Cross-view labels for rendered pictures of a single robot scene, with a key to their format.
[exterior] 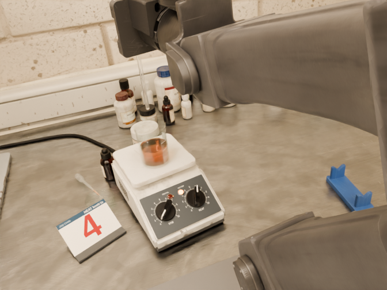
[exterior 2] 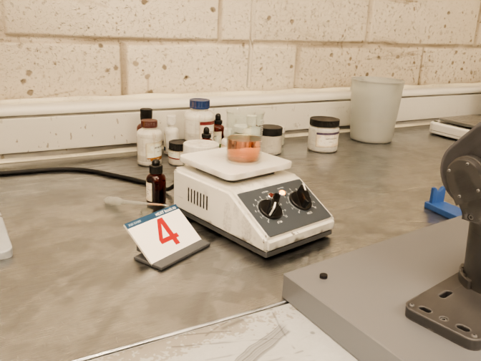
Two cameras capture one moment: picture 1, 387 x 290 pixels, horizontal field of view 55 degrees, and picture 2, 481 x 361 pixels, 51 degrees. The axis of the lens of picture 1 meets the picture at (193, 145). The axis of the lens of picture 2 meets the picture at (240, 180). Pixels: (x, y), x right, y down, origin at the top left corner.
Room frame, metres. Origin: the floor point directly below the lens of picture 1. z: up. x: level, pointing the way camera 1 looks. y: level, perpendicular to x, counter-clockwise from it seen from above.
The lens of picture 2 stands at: (-0.11, 0.27, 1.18)
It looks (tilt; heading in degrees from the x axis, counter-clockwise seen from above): 18 degrees down; 343
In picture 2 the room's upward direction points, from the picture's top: 3 degrees clockwise
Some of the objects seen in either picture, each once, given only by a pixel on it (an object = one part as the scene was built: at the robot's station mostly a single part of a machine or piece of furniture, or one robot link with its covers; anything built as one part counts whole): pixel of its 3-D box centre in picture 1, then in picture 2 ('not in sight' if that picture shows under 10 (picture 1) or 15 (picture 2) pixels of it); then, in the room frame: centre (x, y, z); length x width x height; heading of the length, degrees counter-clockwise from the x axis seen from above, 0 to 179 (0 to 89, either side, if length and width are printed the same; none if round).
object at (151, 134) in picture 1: (151, 144); (243, 135); (0.54, 0.07, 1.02); 0.06 x 0.05 x 0.08; 149
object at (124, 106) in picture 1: (124, 109); (149, 142); (0.85, 0.16, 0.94); 0.05 x 0.05 x 0.09
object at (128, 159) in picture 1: (152, 157); (235, 161); (0.56, 0.07, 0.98); 0.12 x 0.12 x 0.01; 25
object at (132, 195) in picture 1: (162, 184); (246, 195); (0.53, 0.06, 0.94); 0.22 x 0.13 x 0.08; 25
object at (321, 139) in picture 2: not in sight; (323, 134); (0.91, -0.24, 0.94); 0.07 x 0.07 x 0.07
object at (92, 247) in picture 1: (91, 229); (168, 234); (0.46, 0.18, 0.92); 0.09 x 0.06 x 0.04; 129
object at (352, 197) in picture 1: (349, 187); (457, 205); (0.49, -0.26, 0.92); 0.10 x 0.03 x 0.04; 8
